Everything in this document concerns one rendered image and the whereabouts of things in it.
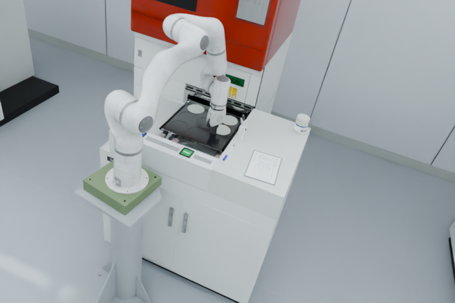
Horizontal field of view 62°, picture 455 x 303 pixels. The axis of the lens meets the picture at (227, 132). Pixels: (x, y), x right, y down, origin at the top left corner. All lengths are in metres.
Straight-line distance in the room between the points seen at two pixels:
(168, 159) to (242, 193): 0.38
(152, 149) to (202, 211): 0.40
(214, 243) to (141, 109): 0.90
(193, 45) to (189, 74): 0.82
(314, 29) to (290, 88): 0.63
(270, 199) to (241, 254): 0.44
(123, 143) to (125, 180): 0.20
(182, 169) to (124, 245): 0.49
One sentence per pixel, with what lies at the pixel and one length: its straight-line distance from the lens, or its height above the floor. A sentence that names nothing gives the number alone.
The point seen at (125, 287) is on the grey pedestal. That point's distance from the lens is 2.31.
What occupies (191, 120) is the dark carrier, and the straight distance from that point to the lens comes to 2.14.
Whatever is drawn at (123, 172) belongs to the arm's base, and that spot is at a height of 0.97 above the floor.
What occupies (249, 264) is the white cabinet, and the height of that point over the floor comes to 0.45.
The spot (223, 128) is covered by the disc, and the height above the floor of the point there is 0.90.
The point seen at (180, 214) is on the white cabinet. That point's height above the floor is 0.59.
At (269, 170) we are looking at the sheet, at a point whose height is 0.97.
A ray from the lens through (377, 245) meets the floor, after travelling 3.11.
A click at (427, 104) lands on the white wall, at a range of 3.74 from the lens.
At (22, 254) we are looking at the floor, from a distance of 2.70.
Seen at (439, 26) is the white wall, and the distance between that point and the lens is 3.50.
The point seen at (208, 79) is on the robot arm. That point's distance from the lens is 1.93.
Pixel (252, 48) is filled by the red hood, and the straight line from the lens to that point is 2.02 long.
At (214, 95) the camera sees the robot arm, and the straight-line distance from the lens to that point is 1.89.
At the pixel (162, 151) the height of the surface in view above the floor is 0.96.
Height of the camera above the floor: 2.10
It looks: 35 degrees down
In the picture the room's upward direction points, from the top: 11 degrees clockwise
